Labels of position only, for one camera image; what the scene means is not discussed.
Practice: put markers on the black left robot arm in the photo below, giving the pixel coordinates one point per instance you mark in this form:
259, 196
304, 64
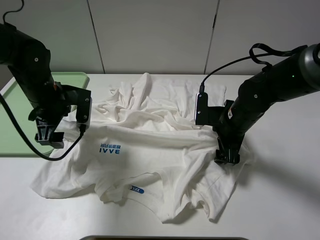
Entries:
29, 62

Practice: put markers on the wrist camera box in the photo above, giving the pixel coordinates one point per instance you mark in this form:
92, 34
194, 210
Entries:
204, 114
81, 98

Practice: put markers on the white short sleeve t-shirt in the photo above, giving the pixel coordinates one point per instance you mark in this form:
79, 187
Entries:
142, 144

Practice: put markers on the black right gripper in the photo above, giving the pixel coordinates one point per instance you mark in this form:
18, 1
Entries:
231, 122

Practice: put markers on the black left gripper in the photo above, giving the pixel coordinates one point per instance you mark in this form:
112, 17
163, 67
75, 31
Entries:
49, 107

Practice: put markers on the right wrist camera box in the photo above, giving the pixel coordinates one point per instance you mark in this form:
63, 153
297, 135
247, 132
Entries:
204, 114

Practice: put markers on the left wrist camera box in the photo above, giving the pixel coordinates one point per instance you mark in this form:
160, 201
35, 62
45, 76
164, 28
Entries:
81, 98

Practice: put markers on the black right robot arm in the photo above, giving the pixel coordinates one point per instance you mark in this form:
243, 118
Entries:
286, 75

